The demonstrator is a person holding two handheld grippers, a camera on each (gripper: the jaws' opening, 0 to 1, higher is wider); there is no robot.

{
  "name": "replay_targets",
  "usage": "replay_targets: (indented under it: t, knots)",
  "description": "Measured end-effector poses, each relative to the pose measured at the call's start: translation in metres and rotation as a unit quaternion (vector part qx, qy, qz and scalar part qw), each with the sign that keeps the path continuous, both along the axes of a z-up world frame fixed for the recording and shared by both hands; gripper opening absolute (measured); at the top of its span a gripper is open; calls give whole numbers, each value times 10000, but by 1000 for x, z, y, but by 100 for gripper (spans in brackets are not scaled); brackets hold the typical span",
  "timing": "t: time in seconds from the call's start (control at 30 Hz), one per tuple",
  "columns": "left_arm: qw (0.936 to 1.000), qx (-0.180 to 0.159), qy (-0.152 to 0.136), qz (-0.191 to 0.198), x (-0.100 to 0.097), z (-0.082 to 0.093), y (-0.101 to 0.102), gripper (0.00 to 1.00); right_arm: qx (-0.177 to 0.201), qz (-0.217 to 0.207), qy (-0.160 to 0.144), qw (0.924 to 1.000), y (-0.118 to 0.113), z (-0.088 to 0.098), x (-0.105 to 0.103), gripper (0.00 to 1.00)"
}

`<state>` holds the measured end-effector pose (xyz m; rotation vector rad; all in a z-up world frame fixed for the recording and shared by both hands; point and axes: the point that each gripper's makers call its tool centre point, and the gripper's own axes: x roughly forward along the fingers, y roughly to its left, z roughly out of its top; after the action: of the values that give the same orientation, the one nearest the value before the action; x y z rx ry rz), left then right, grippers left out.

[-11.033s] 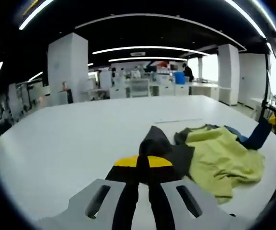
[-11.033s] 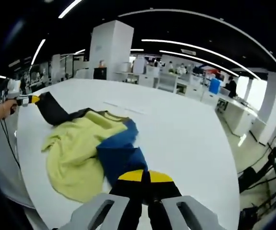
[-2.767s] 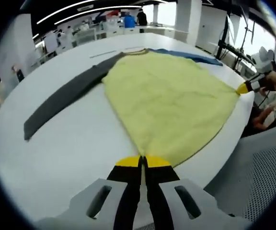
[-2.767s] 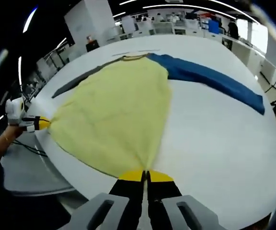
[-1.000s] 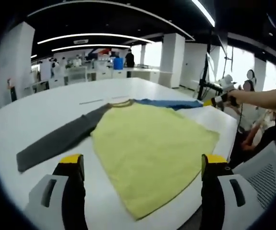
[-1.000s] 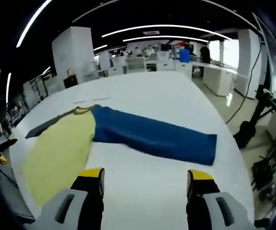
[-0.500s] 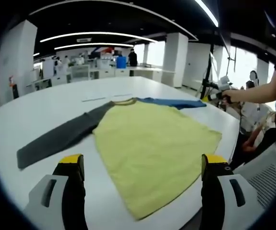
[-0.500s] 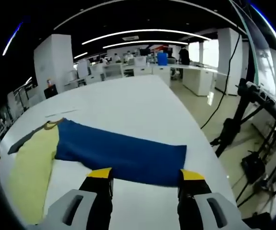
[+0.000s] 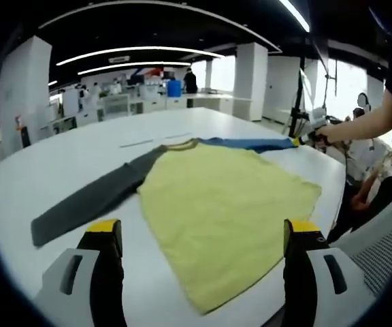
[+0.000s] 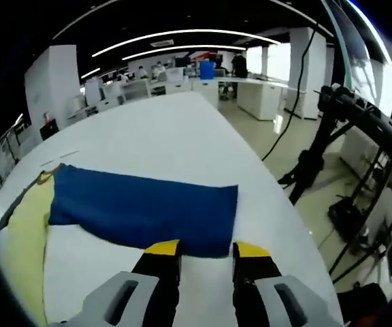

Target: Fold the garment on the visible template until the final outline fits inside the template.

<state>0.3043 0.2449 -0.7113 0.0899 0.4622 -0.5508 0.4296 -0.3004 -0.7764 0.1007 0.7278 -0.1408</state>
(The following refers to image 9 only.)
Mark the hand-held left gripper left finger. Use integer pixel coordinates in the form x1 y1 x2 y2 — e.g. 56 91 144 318
32 218 128 327

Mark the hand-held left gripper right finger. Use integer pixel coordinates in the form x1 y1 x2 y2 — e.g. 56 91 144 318
282 218 378 327

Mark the yellow-green garment with grey and blue sleeves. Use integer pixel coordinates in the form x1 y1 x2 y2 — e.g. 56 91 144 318
31 137 323 316

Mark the person's right hand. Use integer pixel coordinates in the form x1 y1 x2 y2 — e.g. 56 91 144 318
317 123 342 145

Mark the black stand pole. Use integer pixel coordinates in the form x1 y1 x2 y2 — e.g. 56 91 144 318
289 57 311 137

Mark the white mesh chair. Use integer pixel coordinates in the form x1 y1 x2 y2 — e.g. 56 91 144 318
328 200 392 297

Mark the white lab counter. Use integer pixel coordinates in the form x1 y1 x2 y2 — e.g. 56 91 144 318
165 92 253 115

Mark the wide ceiling light strip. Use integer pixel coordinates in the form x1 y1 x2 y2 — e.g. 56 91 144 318
279 0 311 33

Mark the blue barrel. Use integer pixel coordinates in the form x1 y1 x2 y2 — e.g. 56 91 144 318
167 80 183 97

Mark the orange and black equipment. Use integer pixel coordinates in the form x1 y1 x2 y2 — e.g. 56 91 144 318
14 115 31 148

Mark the short ceiling light strip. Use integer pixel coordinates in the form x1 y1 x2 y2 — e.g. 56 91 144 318
78 61 192 76

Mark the long ceiling light strip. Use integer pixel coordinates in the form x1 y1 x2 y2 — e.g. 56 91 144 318
56 46 225 67

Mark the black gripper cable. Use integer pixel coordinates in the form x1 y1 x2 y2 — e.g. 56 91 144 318
342 146 352 185

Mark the white wire cart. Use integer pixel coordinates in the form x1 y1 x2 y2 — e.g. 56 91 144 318
102 94 131 120

